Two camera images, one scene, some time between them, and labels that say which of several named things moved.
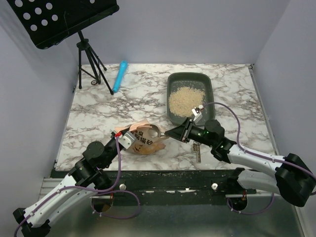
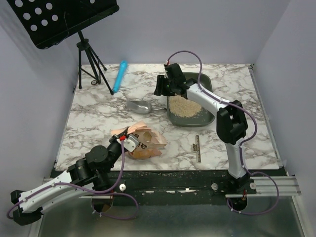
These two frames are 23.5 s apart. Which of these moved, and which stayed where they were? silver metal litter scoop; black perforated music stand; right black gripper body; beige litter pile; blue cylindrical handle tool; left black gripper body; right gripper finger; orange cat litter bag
Moved: silver metal litter scoop; orange cat litter bag; right black gripper body; right gripper finger
Stayed: black perforated music stand; beige litter pile; blue cylindrical handle tool; left black gripper body
